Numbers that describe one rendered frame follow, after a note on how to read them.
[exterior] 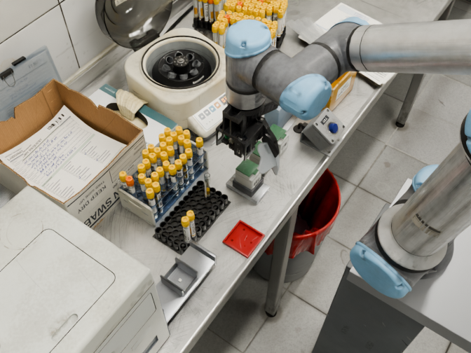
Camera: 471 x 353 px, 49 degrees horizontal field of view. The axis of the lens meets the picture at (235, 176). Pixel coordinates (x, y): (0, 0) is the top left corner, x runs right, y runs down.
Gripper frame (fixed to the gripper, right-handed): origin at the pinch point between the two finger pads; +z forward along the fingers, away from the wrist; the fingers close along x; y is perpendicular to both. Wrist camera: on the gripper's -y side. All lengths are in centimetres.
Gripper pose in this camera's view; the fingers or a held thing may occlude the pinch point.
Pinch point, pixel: (249, 156)
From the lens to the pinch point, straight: 113.6
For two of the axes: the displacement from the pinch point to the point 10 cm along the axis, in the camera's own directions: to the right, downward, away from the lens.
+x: 8.2, 4.7, -3.3
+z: -0.1, 5.9, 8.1
